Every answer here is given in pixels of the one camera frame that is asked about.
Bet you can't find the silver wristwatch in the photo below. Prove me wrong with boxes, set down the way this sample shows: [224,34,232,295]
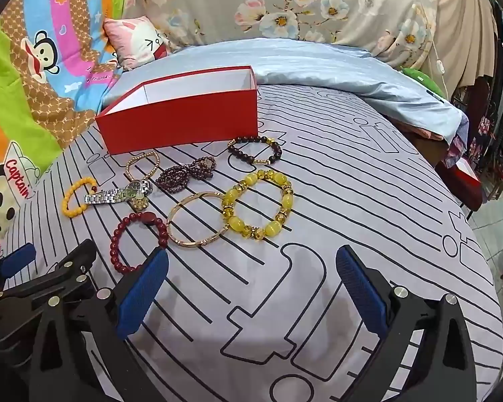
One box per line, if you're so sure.
[84,179,154,206]

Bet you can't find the red cardboard box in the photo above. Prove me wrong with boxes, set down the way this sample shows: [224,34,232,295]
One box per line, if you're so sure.
[95,65,258,156]

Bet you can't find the white cable with switch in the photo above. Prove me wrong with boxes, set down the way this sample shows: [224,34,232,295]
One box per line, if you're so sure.
[406,0,449,101]

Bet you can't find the hanging dark clothes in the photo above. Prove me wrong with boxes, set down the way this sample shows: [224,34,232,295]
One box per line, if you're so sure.
[453,8,503,202]

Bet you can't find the large yellow bead bracelet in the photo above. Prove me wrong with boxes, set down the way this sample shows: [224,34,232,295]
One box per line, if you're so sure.
[221,170,295,239]

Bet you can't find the beige curtain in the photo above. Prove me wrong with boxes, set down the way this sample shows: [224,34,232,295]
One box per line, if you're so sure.
[419,0,499,88]

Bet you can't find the small garnet bead strand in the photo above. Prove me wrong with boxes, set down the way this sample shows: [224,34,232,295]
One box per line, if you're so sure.
[156,156,217,193]

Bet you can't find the dark bead bracelet gold charms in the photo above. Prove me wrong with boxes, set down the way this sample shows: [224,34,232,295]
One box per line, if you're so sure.
[227,135,284,166]

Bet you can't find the thin gold bangle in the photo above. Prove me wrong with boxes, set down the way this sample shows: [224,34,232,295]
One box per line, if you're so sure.
[167,191,231,249]

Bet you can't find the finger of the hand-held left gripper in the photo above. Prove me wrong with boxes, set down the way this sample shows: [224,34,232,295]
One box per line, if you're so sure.
[0,244,38,300]
[0,239,98,317]

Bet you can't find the grey striped bedsheet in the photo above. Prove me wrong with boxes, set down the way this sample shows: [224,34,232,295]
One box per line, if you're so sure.
[0,84,503,402]

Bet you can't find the grey floral quilt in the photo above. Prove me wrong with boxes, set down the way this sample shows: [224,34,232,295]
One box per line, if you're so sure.
[123,0,439,70]

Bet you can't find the green plush toy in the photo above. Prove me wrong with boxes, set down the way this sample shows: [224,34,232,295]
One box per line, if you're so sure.
[402,67,443,97]

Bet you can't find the small orange bead bracelet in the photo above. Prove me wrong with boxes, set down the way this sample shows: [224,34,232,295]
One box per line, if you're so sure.
[62,178,98,219]

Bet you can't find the light blue satin blanket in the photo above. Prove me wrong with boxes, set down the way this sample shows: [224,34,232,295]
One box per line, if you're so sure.
[103,38,466,143]

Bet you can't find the pink cartoon pillow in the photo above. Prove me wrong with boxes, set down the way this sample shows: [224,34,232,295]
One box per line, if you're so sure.
[103,16,172,72]

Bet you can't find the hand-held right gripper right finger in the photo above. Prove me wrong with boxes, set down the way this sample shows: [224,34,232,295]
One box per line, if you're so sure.
[336,245,479,402]

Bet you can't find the colourful cartoon printed blanket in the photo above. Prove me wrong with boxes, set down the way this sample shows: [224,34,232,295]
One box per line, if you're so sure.
[0,0,139,260]

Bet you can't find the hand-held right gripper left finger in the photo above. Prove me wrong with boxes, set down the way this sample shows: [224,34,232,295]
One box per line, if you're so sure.
[29,247,170,402]

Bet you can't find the purple patterned cloth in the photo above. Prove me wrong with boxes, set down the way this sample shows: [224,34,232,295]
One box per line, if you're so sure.
[442,113,470,168]

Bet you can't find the dark red bead bracelet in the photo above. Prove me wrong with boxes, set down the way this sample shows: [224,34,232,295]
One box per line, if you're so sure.
[110,212,168,276]

